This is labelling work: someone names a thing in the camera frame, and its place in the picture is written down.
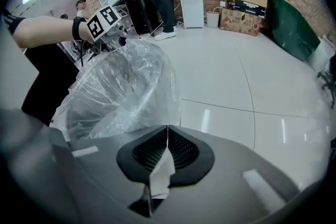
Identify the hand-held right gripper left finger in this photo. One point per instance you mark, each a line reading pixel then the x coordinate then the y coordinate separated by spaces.
pixel 105 165

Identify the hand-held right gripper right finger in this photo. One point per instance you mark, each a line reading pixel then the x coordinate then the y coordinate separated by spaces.
pixel 236 178

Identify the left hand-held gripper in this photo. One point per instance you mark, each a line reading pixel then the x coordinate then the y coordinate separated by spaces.
pixel 101 23

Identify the silver metal trash bin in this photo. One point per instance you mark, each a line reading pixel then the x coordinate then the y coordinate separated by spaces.
pixel 81 116

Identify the person's left forearm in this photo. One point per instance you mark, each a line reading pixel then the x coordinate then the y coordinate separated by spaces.
pixel 44 31

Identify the clear plastic drawers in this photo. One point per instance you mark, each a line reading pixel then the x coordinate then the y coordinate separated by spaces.
pixel 123 18

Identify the black wrist watch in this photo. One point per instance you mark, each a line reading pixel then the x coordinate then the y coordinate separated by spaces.
pixel 77 29

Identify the black glass-door fridge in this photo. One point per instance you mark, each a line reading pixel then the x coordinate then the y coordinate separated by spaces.
pixel 131 8

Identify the person's black shorts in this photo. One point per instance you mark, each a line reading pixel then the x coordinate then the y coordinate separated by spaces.
pixel 50 78

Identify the person's black striped shirt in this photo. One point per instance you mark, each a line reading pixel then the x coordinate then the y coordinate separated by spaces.
pixel 10 21

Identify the small white waste bin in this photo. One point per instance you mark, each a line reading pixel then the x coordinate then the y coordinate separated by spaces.
pixel 212 20

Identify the black office chair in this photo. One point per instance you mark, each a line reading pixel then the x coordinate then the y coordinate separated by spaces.
pixel 328 81

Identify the printed cardboard box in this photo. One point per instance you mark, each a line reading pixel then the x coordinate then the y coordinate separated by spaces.
pixel 239 22

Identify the flat black box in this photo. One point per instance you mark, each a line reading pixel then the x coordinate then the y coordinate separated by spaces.
pixel 249 8

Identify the white wall socket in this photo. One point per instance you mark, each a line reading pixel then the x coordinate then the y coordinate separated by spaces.
pixel 222 4

